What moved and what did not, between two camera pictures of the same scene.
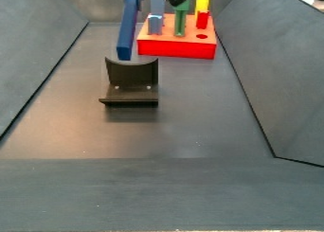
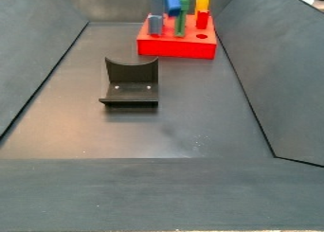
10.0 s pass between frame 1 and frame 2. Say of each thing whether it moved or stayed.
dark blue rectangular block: moved
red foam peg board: stayed
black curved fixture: stayed
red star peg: stayed
